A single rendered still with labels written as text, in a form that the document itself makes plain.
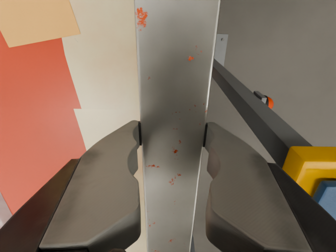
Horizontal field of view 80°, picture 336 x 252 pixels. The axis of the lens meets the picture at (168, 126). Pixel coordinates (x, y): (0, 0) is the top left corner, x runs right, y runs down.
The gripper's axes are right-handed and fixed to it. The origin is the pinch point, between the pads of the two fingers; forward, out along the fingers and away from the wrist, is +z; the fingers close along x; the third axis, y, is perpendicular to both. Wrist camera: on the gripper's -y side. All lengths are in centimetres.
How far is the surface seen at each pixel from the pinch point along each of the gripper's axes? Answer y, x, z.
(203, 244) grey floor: 176, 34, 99
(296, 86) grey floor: 28, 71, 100
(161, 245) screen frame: 11.0, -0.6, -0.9
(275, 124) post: 10.3, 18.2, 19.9
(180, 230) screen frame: 9.0, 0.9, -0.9
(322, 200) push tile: 9.0, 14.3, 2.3
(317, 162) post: 5.9, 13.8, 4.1
